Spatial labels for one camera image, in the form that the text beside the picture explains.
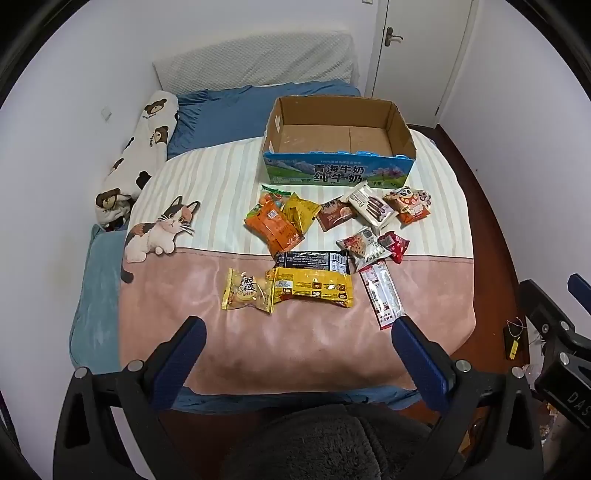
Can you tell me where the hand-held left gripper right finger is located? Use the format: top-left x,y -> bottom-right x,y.
392,315 -> 548,480

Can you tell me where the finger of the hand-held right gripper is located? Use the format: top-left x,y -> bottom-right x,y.
518,278 -> 575,340
567,273 -> 591,315

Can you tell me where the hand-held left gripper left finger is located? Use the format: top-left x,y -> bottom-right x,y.
54,315 -> 207,480

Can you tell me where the long red white packet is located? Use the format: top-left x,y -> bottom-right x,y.
358,260 -> 407,330

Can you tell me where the yellow pastry packet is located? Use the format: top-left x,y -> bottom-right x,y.
222,268 -> 275,315

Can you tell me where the dark red snack packet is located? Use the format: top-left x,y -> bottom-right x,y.
379,231 -> 411,264

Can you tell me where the long yellow snack packet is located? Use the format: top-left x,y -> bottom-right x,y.
265,268 -> 355,309

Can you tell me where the white cookie packet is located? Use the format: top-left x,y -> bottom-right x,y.
342,228 -> 380,259

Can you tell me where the long black snack packet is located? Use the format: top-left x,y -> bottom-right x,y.
274,250 -> 352,276

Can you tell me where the orange snack packet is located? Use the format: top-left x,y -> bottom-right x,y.
244,200 -> 305,254

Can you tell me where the panda print snack packet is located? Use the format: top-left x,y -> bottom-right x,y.
383,186 -> 432,225

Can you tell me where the white chocolate wafer packet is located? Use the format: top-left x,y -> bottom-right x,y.
346,181 -> 399,234

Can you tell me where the brown snack packet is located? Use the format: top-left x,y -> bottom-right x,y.
315,196 -> 358,232

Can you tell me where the gold yellow snack packet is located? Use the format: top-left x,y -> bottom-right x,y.
283,194 -> 322,236

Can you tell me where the green-topped candy packet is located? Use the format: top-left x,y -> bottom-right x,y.
260,184 -> 293,208

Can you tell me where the cardboard box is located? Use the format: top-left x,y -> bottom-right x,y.
262,96 -> 416,188

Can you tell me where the blue bed sheet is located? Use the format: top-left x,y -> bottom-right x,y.
173,385 -> 426,414

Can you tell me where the cat print striped blanket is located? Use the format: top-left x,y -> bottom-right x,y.
119,130 -> 476,395

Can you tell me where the teal fuzzy blanket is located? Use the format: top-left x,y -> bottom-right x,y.
69,224 -> 129,370

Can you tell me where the grey fuzzy clothing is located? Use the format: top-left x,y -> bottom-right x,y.
231,403 -> 439,480

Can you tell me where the bear print long pillow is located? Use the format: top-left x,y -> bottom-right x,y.
95,90 -> 181,229

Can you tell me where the blue pillow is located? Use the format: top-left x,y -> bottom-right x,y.
166,80 -> 361,160

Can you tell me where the white door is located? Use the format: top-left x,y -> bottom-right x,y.
369,0 -> 476,100

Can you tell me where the white padded headboard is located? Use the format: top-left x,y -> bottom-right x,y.
152,31 -> 361,95

